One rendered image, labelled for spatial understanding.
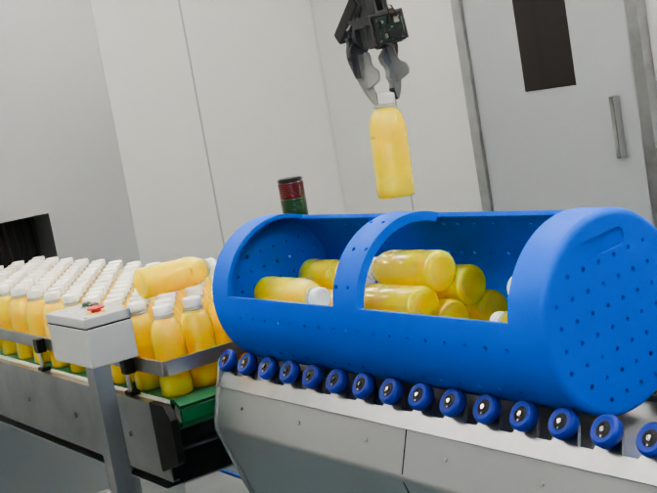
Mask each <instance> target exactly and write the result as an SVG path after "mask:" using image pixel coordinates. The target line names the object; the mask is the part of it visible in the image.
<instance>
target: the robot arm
mask: <svg viewBox="0 0 657 493"><path fill-rule="evenodd" d="M389 5H390V6H391V8H389V9H388V5H387V1H386V0H348V2H347V5H346V7H345V9H344V12H343V14H342V17H341V19H340V21H339V24H338V26H337V29H336V31H335V34H334V37H335V39H336V40H337V42H338V43H339V44H344V43H346V57H347V61H348V64H349V66H350V67H351V70H352V72H353V74H354V76H355V78H356V79H357V80H358V82H359V84H360V86H361V88H362V89H363V91H364V92H365V94H366V95H367V97H368V98H369V99H370V101H371V102H372V103H373V104H374V105H375V106H377V105H378V100H377V93H376V92H375V90H374V86H375V85H376V84H377V83H378V82H379V80H380V74H379V70H378V69H377V68H375V67H374V66H373V65H372V57H371V55H370V53H369V52H368V51H369V49H370V50H371V49H374V48H375V49H376V50H379V49H381V48H382V50H381V52H380V54H379V56H378V60H379V63H380V64H381V65H382V66H383V68H384V70H385V78H386V79H387V80H388V83H389V91H390V92H393V93H394V95H395V99H396V100H398V99H400V94H401V86H402V83H401V80H402V79H403V78H404V77H405V76H406V75H407V74H409V72H410V69H409V66H408V64H407V63H406V62H404V61H402V60H400V59H399V58H398V43H397V42H401V41H403V40H404V39H406V38H407V37H409V34H408V31H407V27H406V23H405V19H404V14H403V10H402V8H399V9H394V8H393V6H392V5H391V4H389ZM401 17H402V18H401Z"/></svg>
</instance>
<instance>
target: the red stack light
mask: <svg viewBox="0 0 657 493"><path fill-rule="evenodd" d="M278 188H279V194H280V200H281V201H283V200H291V199H297V198H301V197H304V196H305V195H306V194H305V190H304V183H303V180H300V181H296V182H291V183H285V184H278Z"/></svg>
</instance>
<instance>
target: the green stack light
mask: <svg viewBox="0 0 657 493"><path fill-rule="evenodd" d="M306 201H307V200H306V196H304V197H301V198H297V199H291V200H283V201H281V206H282V212H283V214H284V213H295V214H302V215H308V214H309V211H308V206H307V202H306Z"/></svg>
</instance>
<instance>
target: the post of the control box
mask: <svg viewBox="0 0 657 493"><path fill-rule="evenodd" d="M85 370H86V375H87V380H88V384H89V389H90V393H91V398H92V403H93V408H94V413H95V418H96V423H97V428H98V433H99V437H100V442H101V446H102V451H103V456H104V461H105V466H106V471H107V476H108V481H109V490H110V493H136V491H135V486H134V481H133V476H132V471H131V467H130V462H129V457H128V452H127V447H126V442H125V437H124V432H123V427H122V422H121V418H120V413H119V408H118V403H117V398H116V393H115V388H114V383H113V378H112V373H111V368H110V365H106V366H104V367H101V368H97V369H90V368H86V367H85Z"/></svg>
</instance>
